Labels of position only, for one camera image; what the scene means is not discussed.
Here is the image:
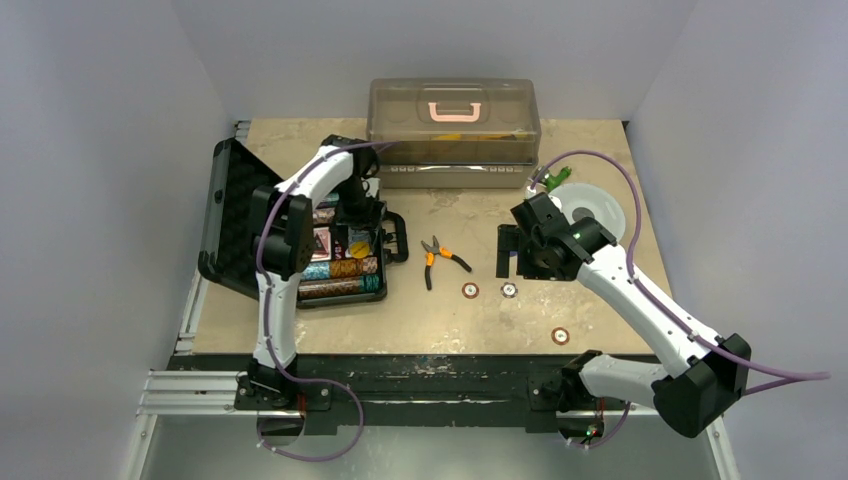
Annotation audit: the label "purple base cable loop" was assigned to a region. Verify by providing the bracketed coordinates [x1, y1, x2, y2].
[256, 377, 366, 465]

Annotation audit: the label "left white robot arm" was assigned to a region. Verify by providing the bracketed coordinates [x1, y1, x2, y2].
[247, 135, 385, 409]

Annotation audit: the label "bottom chip row brown green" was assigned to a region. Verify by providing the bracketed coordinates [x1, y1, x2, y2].
[298, 274, 382, 299]

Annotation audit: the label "translucent brown storage box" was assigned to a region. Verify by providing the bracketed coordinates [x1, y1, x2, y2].
[366, 78, 542, 189]

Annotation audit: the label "grey poker chip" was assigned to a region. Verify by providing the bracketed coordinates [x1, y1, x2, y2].
[500, 282, 518, 298]

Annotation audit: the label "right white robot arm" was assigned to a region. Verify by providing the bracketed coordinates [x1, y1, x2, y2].
[496, 193, 752, 438]

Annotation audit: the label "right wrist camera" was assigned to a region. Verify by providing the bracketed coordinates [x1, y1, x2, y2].
[525, 179, 547, 199]

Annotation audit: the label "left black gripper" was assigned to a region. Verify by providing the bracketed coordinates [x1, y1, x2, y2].
[331, 176, 384, 251]

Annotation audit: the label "green toy figure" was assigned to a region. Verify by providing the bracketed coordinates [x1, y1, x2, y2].
[540, 166, 572, 192]

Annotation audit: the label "orange black pliers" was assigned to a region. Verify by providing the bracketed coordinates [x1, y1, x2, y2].
[420, 236, 474, 292]

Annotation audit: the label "white filament spool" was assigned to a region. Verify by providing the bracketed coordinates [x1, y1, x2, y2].
[549, 183, 627, 241]

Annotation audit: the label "orange big blind button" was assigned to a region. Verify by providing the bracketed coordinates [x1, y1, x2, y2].
[348, 241, 372, 259]

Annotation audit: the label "red poker chip front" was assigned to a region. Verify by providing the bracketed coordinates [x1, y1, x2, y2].
[551, 327, 570, 345]

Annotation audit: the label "red poker chip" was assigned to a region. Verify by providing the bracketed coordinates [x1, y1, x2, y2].
[551, 327, 570, 345]
[462, 282, 479, 299]

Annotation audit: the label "black poker chip case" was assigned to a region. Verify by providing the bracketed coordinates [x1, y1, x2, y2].
[198, 135, 409, 309]

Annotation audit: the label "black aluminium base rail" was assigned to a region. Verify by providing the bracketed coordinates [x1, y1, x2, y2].
[139, 354, 626, 435]

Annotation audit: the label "blue playing card deck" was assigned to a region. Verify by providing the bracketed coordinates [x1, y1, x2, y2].
[345, 229, 373, 258]

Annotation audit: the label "red playing card deck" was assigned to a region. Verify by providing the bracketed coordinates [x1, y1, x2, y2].
[311, 226, 333, 262]

